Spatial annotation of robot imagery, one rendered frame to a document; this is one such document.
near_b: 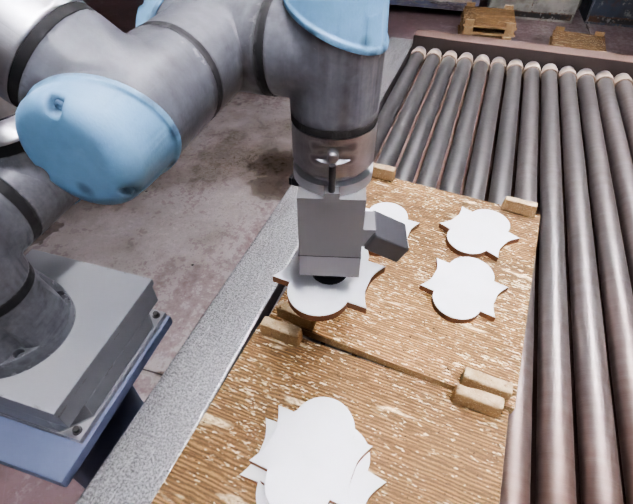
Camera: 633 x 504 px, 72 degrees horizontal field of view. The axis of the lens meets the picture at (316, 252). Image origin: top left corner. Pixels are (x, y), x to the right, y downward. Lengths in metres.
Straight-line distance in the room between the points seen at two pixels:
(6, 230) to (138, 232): 1.75
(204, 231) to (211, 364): 1.62
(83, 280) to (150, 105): 0.51
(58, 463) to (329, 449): 0.36
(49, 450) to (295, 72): 0.58
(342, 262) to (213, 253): 1.69
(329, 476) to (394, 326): 0.24
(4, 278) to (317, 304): 0.36
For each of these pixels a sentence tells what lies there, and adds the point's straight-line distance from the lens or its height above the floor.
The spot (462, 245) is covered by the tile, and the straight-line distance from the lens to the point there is 0.78.
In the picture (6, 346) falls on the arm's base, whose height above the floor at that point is 1.00.
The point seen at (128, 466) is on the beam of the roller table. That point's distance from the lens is 0.62.
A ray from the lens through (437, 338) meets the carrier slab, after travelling 0.65.
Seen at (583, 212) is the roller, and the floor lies 0.92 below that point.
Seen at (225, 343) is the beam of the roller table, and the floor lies 0.92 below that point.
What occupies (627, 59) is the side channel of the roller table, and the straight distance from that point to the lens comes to 1.67.
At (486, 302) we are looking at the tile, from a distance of 0.70.
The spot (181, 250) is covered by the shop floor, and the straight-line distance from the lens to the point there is 2.16.
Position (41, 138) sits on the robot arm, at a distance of 0.28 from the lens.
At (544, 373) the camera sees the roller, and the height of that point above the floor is 0.91.
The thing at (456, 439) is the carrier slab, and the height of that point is 0.94.
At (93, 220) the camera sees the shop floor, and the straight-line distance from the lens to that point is 2.49.
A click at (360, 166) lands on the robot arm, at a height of 1.25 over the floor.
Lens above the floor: 1.46
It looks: 45 degrees down
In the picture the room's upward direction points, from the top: straight up
